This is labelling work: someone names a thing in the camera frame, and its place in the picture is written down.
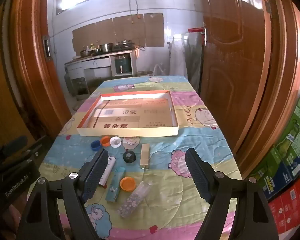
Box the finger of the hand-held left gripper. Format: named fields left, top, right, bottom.
left=1, top=135, right=44, bottom=165

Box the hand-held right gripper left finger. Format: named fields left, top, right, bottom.
left=16, top=148, right=109, bottom=240

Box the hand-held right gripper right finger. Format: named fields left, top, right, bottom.
left=185, top=148, right=280, bottom=240

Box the black and white box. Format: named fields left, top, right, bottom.
left=98, top=156, right=116, bottom=188

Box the teal rectangular box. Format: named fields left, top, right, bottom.
left=105, top=167, right=126, bottom=202

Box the large orange lid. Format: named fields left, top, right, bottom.
left=120, top=177, right=136, bottom=192

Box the black bottle cap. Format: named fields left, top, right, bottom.
left=123, top=151, right=137, bottom=164

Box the white bottle cap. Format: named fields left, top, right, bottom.
left=109, top=136, right=122, bottom=148

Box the clear floral plastic box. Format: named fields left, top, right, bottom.
left=117, top=181, right=150, bottom=218

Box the gold rectangular block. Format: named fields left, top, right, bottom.
left=140, top=144, right=150, bottom=169

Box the shallow cardboard box orange rim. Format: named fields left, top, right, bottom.
left=76, top=90, right=179, bottom=137

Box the green printed carton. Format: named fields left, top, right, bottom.
left=275, top=99, right=300, bottom=180
left=250, top=147, right=298, bottom=201

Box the red printed carton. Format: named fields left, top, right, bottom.
left=267, top=175, right=300, bottom=235

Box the metal door strike plate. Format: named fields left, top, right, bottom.
left=42, top=36, right=52, bottom=60

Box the brown wooden door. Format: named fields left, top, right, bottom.
left=199, top=0, right=272, bottom=155

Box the kitchen counter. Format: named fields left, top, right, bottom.
left=64, top=50, right=137, bottom=80

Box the black gas stove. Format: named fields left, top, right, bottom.
left=116, top=41, right=135, bottom=50

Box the door handle with red strip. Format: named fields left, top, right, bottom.
left=187, top=27, right=207, bottom=46

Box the cardboard wall panel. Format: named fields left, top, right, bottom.
left=72, top=13, right=165, bottom=55

